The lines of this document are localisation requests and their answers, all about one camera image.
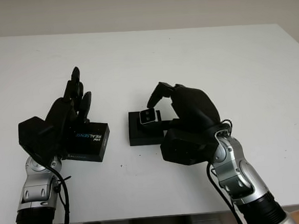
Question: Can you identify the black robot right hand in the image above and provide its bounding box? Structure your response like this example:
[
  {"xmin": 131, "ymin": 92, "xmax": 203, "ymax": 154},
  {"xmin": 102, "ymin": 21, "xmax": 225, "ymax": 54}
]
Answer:
[{"xmin": 144, "ymin": 77, "xmax": 223, "ymax": 141}]

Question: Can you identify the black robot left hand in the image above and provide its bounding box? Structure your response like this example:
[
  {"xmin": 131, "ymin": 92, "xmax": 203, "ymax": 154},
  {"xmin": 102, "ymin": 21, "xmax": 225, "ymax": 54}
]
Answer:
[{"xmin": 33, "ymin": 65, "xmax": 97, "ymax": 161}]

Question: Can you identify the silver depth camera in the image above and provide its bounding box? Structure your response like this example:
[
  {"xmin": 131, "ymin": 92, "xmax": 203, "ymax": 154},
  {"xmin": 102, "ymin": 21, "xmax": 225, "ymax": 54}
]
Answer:
[{"xmin": 139, "ymin": 107, "xmax": 159, "ymax": 125}]

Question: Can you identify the black Intel RealSense box lid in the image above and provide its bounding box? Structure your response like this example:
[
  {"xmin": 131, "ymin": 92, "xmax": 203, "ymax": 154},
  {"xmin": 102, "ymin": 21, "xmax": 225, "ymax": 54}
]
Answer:
[{"xmin": 61, "ymin": 120, "xmax": 112, "ymax": 165}]

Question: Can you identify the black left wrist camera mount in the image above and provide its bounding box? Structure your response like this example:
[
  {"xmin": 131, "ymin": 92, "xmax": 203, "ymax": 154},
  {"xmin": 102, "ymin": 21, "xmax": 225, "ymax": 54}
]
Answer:
[{"xmin": 16, "ymin": 115, "xmax": 55, "ymax": 163}]

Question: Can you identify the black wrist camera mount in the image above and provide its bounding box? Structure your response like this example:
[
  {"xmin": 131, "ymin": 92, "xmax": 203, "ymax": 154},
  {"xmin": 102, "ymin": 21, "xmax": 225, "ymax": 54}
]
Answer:
[
  {"xmin": 158, "ymin": 125, "xmax": 220, "ymax": 168},
  {"xmin": 16, "ymin": 115, "xmax": 55, "ymax": 163}
]

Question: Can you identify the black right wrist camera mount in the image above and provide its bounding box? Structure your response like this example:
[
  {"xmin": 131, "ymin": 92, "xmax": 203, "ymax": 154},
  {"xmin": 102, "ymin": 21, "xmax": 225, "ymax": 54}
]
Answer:
[{"xmin": 158, "ymin": 125, "xmax": 220, "ymax": 168}]

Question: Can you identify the black camera box base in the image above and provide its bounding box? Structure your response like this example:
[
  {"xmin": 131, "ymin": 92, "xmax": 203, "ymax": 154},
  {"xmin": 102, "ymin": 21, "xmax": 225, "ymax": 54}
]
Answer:
[{"xmin": 127, "ymin": 108, "xmax": 173, "ymax": 147}]

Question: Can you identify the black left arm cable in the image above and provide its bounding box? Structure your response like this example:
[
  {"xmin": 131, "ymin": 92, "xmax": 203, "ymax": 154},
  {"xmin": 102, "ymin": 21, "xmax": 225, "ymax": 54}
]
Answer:
[{"xmin": 26, "ymin": 145, "xmax": 75, "ymax": 224}]

